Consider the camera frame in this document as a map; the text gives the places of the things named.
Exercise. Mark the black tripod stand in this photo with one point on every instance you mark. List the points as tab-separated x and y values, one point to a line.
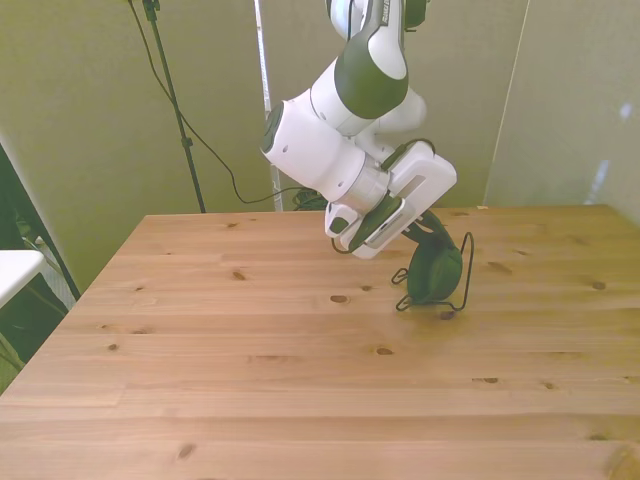
186	142

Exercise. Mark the black slanted frame bar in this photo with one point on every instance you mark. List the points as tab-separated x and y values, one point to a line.
40	235

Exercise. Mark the dark green bowl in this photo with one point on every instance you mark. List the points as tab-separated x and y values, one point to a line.
432	275

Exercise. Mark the white side table top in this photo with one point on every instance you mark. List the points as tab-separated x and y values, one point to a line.
15	272

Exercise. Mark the white vertical post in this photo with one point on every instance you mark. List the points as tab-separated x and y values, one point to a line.
261	50

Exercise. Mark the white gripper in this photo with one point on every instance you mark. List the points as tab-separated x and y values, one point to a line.
430	175

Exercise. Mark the dark wrist camera box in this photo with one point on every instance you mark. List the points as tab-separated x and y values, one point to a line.
380	225

